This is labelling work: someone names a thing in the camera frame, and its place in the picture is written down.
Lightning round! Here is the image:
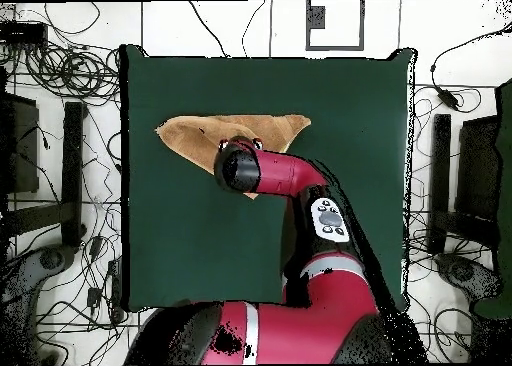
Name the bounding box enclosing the tan terry towel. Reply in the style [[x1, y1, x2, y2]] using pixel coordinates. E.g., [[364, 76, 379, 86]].
[[154, 113, 312, 200]]

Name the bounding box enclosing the dark green table cloth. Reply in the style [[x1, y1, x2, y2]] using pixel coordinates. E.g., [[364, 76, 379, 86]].
[[119, 44, 417, 313]]

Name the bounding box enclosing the black stand bar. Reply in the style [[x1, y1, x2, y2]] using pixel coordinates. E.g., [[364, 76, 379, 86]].
[[427, 113, 497, 255], [7, 101, 87, 247]]

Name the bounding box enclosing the black power strip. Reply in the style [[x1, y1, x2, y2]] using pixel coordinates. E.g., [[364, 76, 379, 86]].
[[107, 257, 123, 323]]

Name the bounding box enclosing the black power adapter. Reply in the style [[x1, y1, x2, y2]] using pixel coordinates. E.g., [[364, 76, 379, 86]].
[[437, 87, 459, 111]]

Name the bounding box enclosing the black panel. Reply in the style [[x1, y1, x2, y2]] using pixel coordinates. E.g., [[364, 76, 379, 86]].
[[0, 93, 40, 194], [455, 115, 501, 223]]

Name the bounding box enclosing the dark wheeled stand foot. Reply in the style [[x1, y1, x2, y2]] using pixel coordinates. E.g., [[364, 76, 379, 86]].
[[1, 243, 77, 301], [435, 253, 501, 303]]

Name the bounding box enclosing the black box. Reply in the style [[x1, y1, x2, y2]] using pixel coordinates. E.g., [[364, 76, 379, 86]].
[[0, 21, 48, 45]]

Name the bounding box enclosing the green cloth sheet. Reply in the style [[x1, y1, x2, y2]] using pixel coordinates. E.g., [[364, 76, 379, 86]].
[[473, 79, 512, 319]]

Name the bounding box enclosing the grey square frame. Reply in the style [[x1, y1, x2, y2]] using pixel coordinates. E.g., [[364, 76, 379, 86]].
[[305, 0, 366, 52]]

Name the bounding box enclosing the black cable coil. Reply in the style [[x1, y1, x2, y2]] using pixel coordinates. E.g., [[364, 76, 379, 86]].
[[23, 41, 121, 103]]

